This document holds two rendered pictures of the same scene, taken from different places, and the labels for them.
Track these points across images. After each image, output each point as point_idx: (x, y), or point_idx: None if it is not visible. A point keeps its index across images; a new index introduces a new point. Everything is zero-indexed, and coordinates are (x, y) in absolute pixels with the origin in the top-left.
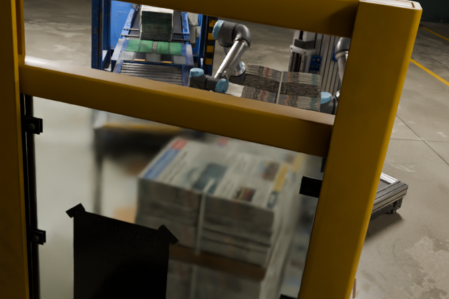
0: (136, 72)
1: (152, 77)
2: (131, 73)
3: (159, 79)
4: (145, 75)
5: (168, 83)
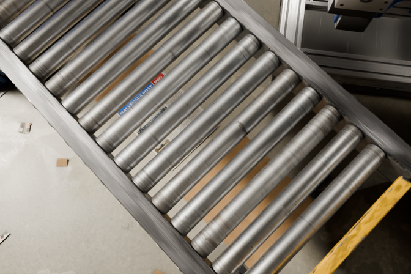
0: None
1: None
2: None
3: None
4: None
5: None
